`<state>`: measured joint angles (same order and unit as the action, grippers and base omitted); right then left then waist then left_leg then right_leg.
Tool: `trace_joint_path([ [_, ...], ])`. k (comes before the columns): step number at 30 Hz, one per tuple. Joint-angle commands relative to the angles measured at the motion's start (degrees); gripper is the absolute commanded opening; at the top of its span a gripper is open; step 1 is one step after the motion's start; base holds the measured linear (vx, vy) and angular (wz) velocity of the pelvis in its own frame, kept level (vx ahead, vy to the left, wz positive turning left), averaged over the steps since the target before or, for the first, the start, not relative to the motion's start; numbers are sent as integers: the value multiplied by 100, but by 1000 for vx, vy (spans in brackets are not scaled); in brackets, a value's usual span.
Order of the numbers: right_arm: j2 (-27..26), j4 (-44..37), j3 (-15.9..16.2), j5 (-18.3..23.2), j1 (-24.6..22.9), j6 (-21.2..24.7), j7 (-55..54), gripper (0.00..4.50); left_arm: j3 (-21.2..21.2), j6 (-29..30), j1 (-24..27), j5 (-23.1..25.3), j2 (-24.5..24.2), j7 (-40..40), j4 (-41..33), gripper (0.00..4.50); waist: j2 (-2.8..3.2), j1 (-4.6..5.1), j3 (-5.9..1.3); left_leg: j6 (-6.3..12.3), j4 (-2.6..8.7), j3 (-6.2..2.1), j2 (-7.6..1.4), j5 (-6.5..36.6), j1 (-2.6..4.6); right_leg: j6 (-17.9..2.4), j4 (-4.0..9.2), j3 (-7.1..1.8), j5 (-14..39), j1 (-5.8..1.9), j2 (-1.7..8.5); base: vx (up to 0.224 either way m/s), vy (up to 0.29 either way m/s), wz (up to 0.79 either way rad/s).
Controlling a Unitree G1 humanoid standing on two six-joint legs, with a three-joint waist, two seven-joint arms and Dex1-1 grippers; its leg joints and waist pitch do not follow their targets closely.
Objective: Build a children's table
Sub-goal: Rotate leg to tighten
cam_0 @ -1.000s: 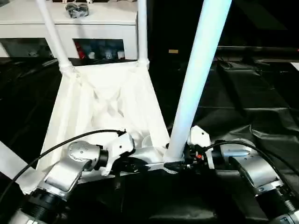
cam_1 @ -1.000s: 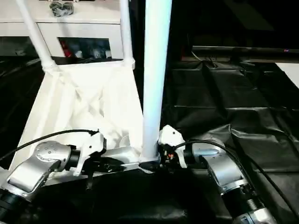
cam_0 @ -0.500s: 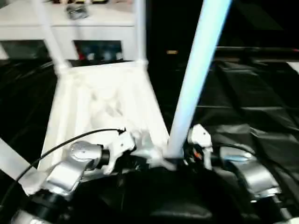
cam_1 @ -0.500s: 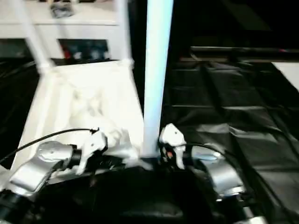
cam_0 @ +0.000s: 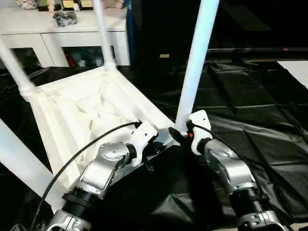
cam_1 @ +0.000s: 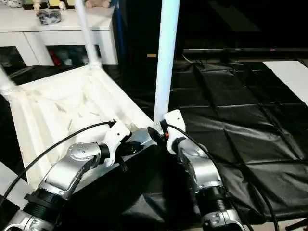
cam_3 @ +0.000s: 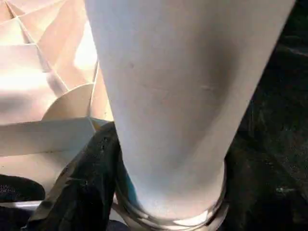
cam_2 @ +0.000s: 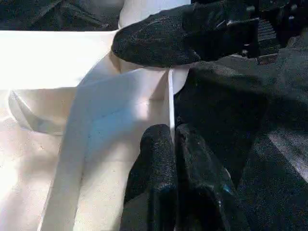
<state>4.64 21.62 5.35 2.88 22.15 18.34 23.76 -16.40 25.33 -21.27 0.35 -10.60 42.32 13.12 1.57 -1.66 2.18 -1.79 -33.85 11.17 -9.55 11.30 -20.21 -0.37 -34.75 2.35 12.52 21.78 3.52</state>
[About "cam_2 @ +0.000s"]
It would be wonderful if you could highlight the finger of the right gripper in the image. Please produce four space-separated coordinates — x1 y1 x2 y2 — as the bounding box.
112 2 260 68

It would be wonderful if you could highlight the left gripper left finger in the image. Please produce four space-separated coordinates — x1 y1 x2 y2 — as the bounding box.
122 124 179 231

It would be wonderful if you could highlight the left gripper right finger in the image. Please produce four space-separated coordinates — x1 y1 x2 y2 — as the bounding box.
175 124 251 231

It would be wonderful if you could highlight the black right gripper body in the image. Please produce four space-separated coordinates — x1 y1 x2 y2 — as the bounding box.
240 0 308 65

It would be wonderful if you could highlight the white plastic table leg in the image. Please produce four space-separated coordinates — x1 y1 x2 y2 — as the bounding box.
119 0 193 31

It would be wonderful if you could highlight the white plastic table top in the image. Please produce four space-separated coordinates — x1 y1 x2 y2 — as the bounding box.
0 30 191 231

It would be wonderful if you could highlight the black glossy mat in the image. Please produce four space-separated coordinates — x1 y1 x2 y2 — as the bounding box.
0 0 308 231

